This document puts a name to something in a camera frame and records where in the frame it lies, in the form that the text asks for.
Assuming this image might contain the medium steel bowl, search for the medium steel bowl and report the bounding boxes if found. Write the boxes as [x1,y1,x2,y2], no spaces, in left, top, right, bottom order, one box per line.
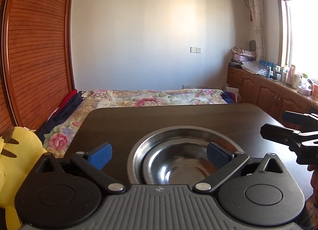
[142,141,217,187]

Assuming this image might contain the wooden louvered wardrobe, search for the wooden louvered wardrobe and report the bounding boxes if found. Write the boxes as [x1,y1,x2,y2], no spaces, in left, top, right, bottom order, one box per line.
[1,0,74,131]

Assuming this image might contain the white paper bag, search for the white paper bag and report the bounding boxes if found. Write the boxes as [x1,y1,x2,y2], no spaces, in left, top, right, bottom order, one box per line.
[225,86,239,102]

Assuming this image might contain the yellow plush toy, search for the yellow plush toy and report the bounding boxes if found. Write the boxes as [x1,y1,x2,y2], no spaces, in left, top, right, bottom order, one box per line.
[1,127,46,229]

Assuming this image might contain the wooden cabinet counter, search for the wooden cabinet counter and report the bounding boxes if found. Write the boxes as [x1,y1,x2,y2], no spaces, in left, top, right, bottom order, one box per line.
[226,66,317,129]

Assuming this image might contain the white wall switch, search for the white wall switch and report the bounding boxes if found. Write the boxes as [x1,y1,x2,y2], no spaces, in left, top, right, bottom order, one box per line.
[190,47,202,53]

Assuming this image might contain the large steel bowl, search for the large steel bowl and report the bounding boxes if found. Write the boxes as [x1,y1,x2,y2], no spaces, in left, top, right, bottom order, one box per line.
[127,126,242,187]

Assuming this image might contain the patterned curtain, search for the patterned curtain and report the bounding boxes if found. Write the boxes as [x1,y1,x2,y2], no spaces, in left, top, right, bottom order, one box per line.
[248,0,265,61]

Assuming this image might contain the right hand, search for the right hand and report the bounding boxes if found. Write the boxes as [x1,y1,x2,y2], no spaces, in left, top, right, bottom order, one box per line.
[307,165,318,208]

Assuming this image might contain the pink bottle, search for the pink bottle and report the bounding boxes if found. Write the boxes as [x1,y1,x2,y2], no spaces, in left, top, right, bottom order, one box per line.
[286,65,296,86]

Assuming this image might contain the orange cup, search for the orange cup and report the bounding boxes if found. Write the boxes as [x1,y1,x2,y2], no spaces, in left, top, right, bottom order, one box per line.
[312,83,318,99]

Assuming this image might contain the floral bed cover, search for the floral bed cover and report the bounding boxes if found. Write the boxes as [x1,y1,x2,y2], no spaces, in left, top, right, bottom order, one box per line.
[36,89,235,158]

